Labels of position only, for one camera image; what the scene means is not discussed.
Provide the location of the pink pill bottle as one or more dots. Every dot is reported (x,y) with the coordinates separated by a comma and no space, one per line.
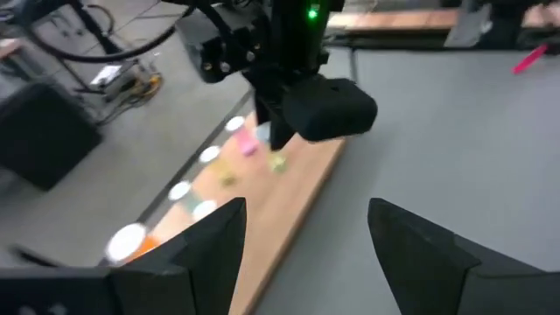
(245,144)

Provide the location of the black floor cabinet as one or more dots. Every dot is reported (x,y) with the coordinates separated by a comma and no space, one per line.
(44,135)

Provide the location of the white paper sheet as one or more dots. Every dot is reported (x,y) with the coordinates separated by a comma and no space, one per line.
(106,74)

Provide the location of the wooden shelf with black frame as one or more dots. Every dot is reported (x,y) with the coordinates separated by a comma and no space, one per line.
(280,205)

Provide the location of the blue bottle with pink pills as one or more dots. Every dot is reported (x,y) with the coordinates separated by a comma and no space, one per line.
(205,209)

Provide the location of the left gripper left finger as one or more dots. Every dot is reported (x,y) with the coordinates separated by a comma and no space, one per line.
(201,271)

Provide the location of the yellow pill bottle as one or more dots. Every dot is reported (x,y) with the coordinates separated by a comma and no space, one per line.
(277,163)
(209,154)

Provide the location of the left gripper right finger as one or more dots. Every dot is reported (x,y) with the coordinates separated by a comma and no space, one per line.
(420,271)

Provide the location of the small red tag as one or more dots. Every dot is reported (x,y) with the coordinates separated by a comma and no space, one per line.
(529,59)

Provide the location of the large orange pill bottle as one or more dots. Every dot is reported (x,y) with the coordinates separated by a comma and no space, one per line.
(127,242)

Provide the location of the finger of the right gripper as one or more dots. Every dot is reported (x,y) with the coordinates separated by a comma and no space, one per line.
(262,109)
(282,127)

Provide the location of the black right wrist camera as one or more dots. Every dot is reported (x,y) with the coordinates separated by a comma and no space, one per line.
(328,109)

